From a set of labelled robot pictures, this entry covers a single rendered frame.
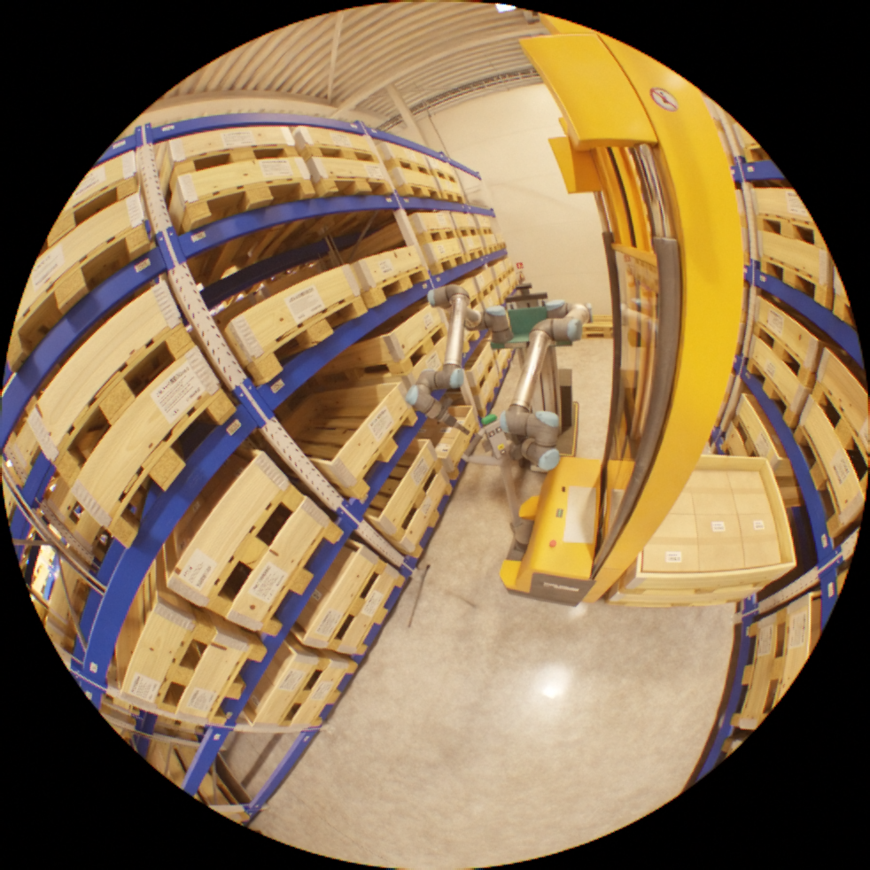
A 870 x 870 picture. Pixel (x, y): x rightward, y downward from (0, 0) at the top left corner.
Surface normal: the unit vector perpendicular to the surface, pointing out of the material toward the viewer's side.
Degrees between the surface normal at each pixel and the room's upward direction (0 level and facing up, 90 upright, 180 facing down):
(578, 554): 0
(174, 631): 90
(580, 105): 90
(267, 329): 90
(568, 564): 0
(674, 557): 0
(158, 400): 90
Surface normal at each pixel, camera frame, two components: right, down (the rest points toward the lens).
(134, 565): 0.85, 0.05
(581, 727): -0.33, -0.73
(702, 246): -0.42, 0.68
